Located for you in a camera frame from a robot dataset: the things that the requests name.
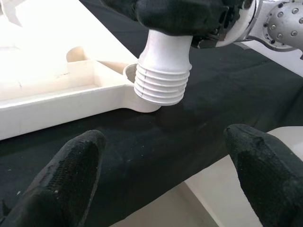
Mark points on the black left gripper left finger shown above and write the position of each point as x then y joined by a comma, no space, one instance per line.
59,186

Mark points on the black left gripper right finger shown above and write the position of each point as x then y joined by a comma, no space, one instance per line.
272,184

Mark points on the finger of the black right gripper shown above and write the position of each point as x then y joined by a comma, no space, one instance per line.
180,16
120,8

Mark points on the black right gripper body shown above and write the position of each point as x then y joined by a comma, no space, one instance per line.
220,30

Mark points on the white plastic table leg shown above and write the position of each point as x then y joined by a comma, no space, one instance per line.
163,59

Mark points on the white plastic children table top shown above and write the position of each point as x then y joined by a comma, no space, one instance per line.
71,99

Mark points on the black tablecloth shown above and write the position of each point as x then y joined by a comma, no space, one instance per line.
213,94

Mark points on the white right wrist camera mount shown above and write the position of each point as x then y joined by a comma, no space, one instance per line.
246,21

